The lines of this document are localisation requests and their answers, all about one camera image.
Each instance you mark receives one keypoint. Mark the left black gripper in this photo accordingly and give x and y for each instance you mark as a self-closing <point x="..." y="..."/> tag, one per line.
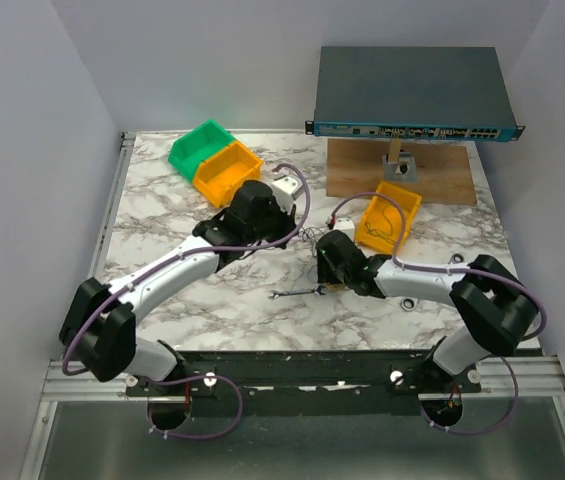
<point x="287" y="219"/>

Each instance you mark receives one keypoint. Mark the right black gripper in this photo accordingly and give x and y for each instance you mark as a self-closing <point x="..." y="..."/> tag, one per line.
<point x="324" y="271"/>

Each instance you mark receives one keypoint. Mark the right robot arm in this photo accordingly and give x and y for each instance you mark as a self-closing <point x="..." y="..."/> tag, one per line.
<point x="496" y="310"/>

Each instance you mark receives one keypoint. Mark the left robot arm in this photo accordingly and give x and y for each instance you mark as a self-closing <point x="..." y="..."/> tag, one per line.
<point x="99" y="330"/>

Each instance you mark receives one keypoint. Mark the open-end silver wrench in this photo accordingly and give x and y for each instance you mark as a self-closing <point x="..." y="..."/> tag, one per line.
<point x="318" y="290"/>

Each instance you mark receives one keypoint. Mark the yellow bin right side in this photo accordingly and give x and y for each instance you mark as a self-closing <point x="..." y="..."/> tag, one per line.
<point x="381" y="222"/>

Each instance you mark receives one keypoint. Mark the yellow bin beside green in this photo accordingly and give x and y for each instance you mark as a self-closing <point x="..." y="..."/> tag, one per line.
<point x="219" y="177"/>

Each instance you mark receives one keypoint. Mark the green plastic bin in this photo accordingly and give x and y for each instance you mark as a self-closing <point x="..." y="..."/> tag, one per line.
<point x="195" y="147"/>

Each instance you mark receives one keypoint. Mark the wooden board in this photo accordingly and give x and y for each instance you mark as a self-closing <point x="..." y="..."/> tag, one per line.
<point x="439" y="173"/>

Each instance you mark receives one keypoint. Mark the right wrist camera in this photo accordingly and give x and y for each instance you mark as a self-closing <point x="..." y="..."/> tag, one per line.
<point x="343" y="224"/>

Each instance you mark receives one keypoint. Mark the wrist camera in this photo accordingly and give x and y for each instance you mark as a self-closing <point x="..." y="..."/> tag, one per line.
<point x="287" y="190"/>
<point x="343" y="224"/>

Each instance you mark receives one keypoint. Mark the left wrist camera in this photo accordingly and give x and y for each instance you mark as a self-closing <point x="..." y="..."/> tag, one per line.
<point x="287" y="190"/>

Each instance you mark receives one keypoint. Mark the ratchet ring wrench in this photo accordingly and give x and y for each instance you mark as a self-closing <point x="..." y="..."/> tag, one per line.
<point x="408" y="303"/>

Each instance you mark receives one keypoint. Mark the grey stand bracket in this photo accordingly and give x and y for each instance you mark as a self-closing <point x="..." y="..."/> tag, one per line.
<point x="398" y="164"/>

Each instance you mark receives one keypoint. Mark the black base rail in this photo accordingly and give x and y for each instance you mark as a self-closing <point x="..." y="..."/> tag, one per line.
<point x="303" y="383"/>

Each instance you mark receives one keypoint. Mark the network switch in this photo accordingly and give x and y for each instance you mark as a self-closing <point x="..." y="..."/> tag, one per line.
<point x="409" y="92"/>

